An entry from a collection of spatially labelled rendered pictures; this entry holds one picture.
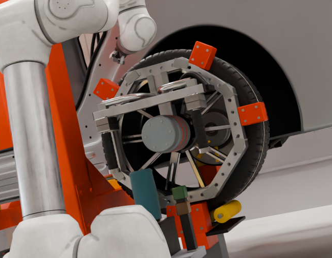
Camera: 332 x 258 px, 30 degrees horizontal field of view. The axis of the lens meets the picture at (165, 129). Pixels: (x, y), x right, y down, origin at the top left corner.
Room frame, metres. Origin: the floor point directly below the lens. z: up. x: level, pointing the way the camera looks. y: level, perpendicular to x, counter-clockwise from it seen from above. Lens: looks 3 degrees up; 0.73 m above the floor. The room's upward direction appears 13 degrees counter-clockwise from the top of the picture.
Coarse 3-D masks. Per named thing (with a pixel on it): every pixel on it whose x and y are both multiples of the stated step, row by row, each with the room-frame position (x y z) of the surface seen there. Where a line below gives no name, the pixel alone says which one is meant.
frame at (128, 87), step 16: (160, 64) 2.32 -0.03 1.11; (176, 64) 2.30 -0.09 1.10; (192, 64) 2.28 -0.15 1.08; (128, 80) 2.36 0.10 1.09; (208, 80) 2.29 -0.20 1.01; (224, 96) 2.26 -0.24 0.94; (240, 128) 2.25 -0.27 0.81; (240, 144) 2.25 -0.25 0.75; (128, 176) 2.39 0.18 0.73; (224, 176) 2.28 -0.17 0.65; (192, 192) 2.32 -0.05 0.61; (208, 192) 2.30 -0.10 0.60
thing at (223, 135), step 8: (208, 96) 2.80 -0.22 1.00; (216, 96) 2.79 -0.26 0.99; (208, 104) 2.81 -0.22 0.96; (216, 104) 2.79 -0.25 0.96; (224, 104) 2.78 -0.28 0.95; (208, 112) 2.81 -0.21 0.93; (216, 112) 2.80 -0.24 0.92; (224, 112) 2.79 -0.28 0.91; (208, 120) 2.77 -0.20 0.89; (216, 120) 2.75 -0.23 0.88; (224, 120) 2.74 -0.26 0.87; (208, 136) 2.77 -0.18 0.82; (216, 136) 2.76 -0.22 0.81; (224, 136) 2.75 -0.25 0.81; (232, 136) 2.78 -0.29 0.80; (216, 144) 2.76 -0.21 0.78; (224, 144) 2.80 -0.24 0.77; (232, 144) 2.79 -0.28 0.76; (192, 152) 2.84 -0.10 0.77; (224, 152) 2.80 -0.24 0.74; (200, 160) 2.84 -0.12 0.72; (208, 160) 2.82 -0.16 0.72
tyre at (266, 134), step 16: (144, 64) 2.43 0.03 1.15; (224, 64) 2.34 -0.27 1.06; (224, 80) 2.34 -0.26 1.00; (240, 80) 2.32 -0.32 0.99; (240, 96) 2.32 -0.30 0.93; (256, 96) 2.39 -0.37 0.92; (256, 128) 2.31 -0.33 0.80; (256, 144) 2.32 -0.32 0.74; (240, 160) 2.34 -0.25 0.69; (256, 160) 2.34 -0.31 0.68; (240, 176) 2.34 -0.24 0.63; (256, 176) 2.54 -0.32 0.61; (128, 192) 2.49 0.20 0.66; (224, 192) 2.37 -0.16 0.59; (240, 192) 2.50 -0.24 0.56; (208, 208) 2.39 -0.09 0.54
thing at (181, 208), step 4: (176, 204) 1.97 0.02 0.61; (180, 204) 1.97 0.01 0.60; (184, 204) 1.97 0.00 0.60; (188, 204) 1.98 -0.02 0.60; (176, 208) 1.97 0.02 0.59; (180, 208) 1.97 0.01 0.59; (184, 208) 1.97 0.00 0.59; (188, 208) 1.97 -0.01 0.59; (180, 212) 1.97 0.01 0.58; (184, 212) 1.97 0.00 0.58; (188, 212) 1.97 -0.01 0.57
